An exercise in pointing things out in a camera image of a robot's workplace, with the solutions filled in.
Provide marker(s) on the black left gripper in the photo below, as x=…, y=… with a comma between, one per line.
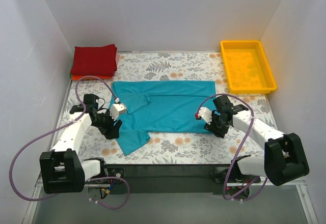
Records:
x=109, y=126

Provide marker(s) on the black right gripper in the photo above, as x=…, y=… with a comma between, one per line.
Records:
x=214, y=125

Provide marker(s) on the teal t-shirt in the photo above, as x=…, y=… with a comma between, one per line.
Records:
x=159, y=106

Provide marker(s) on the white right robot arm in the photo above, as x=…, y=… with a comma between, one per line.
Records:
x=284, y=158

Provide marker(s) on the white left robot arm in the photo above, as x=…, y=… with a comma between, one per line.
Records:
x=61, y=169

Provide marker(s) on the yellow plastic tray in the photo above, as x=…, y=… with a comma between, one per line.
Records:
x=246, y=67

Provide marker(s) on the folded orange t-shirt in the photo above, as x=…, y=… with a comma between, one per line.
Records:
x=89, y=77

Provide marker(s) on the folded red t-shirt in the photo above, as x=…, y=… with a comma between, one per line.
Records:
x=95, y=61

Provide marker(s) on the folded pink t-shirt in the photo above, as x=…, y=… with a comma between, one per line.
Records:
x=117, y=59

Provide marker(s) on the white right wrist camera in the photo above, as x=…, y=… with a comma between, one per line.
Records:
x=204, y=114

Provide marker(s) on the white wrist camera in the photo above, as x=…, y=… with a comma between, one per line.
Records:
x=204, y=114
x=117, y=109

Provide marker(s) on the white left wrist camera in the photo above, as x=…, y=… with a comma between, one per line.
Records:
x=117, y=109

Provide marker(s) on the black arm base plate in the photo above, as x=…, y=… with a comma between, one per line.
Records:
x=171, y=178

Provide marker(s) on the aluminium frame rail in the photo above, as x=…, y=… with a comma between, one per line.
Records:
x=276, y=176

